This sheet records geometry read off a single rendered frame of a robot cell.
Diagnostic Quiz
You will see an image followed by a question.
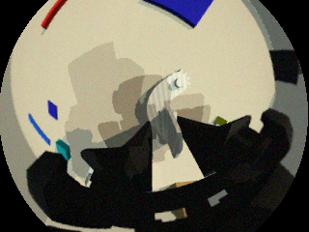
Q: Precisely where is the teal rectangular block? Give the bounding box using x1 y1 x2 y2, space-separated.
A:
55 138 70 161

